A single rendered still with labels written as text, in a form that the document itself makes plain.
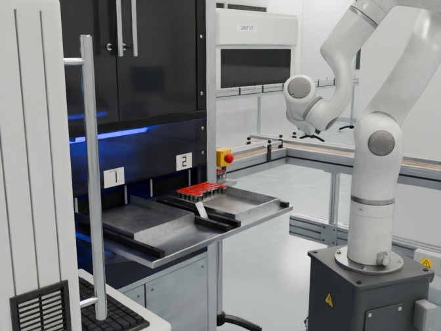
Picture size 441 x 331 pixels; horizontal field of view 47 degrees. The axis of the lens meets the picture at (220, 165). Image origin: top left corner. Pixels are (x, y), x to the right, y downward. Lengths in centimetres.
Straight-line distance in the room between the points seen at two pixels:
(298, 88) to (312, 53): 966
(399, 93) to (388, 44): 174
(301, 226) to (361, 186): 147
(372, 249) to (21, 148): 95
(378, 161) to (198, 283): 115
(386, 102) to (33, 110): 91
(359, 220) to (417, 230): 179
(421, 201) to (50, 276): 246
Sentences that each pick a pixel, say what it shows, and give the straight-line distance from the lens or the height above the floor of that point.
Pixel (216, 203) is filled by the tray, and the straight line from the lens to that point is 194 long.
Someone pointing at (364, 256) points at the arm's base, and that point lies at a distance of 148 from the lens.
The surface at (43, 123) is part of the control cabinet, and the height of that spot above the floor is 132.
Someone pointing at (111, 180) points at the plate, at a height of 101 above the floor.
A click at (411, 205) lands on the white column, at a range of 320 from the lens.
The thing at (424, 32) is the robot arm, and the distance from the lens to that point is 143.
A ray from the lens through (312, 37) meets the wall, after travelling 1103.
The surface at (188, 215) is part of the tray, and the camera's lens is 171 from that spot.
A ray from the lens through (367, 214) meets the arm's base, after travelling 144.
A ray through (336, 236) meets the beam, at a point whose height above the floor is 50.
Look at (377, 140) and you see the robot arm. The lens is 133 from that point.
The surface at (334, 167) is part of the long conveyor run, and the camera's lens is 265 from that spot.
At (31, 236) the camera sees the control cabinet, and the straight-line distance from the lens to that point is 102.
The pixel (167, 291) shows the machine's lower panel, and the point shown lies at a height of 50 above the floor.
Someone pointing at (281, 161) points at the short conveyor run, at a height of 87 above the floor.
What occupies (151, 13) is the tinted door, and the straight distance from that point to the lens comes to 189.
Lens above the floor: 145
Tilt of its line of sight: 13 degrees down
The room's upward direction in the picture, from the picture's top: straight up
